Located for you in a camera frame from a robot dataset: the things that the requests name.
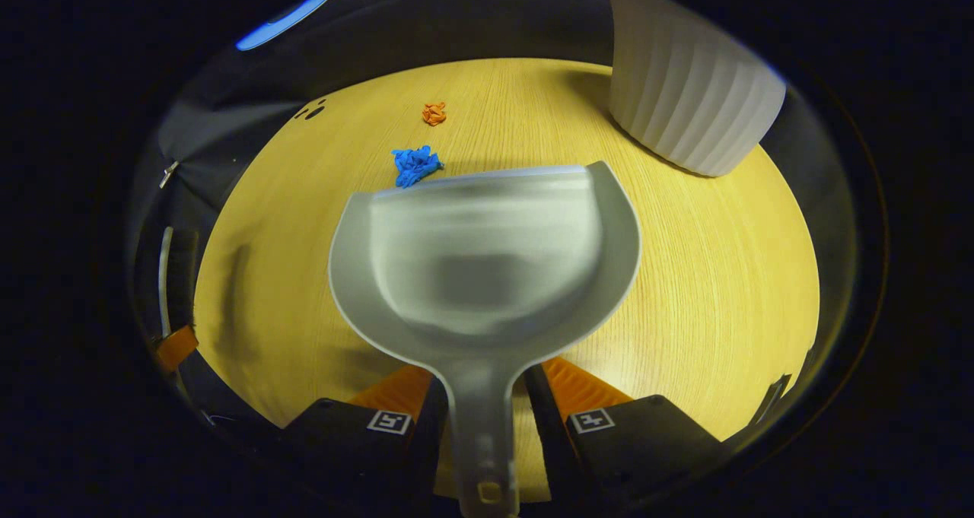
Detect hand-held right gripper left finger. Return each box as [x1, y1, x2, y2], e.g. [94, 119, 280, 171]
[283, 364, 451, 505]

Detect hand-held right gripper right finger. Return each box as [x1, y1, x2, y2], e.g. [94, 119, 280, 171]
[524, 356, 731, 507]

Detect white dustpan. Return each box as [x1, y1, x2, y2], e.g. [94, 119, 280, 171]
[328, 160, 642, 518]

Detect blue paper scrap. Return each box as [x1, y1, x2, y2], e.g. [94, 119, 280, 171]
[391, 145, 444, 189]

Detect white ribbed garbage bin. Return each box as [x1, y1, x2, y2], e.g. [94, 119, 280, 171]
[606, 0, 788, 178]

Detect black backdrop cloth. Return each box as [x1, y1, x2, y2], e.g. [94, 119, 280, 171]
[129, 0, 861, 427]

